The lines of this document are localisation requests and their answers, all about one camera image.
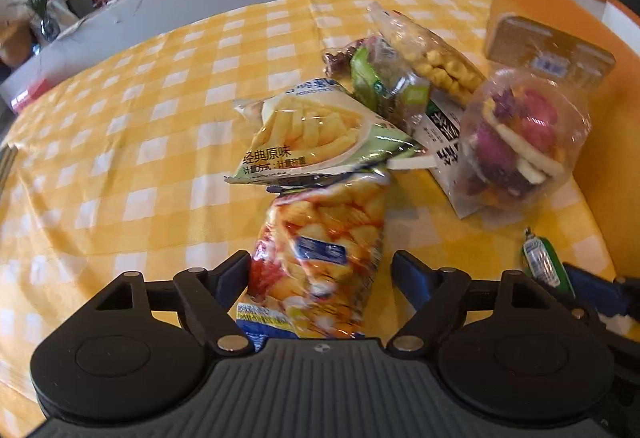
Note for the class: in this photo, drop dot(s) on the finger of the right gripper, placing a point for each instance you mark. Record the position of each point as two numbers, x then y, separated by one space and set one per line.
603 296

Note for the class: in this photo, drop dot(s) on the dried fruit chips bag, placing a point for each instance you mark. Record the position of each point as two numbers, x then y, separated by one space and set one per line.
520 138

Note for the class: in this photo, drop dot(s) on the red orange chips bag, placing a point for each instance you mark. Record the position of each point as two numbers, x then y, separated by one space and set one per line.
315 261

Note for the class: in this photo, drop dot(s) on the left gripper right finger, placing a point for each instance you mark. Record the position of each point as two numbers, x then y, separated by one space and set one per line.
436 295

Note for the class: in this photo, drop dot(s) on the pink box on floor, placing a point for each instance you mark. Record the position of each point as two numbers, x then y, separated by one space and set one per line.
30 94

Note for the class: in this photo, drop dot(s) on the pastry puff bag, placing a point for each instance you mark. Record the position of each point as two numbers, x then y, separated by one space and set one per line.
519 42

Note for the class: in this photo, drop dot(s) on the bronze round vase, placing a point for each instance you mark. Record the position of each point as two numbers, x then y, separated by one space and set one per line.
15 44

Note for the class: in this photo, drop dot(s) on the green brown cookie packet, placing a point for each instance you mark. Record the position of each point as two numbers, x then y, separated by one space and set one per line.
384 82

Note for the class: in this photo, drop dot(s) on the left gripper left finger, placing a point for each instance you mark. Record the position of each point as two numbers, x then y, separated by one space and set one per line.
206 296

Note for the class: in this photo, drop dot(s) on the yellow checkered tablecloth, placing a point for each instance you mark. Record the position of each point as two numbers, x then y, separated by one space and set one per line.
124 166

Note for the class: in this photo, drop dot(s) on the small green sausage packet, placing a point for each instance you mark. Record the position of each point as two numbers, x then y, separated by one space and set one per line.
541 262

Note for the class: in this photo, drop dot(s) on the chocolate ball cola bottle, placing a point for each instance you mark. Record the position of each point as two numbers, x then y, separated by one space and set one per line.
338 61

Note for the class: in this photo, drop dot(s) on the yellow waffle snack bag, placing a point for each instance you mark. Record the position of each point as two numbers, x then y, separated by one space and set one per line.
429 55

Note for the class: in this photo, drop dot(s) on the potted grass plant in vase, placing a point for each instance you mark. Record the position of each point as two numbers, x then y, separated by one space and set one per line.
48 26

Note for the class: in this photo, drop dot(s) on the white black text packet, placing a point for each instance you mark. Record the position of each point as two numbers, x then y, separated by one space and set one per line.
438 131

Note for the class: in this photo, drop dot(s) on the french fries snack bag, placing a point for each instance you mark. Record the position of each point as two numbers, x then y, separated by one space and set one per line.
317 130

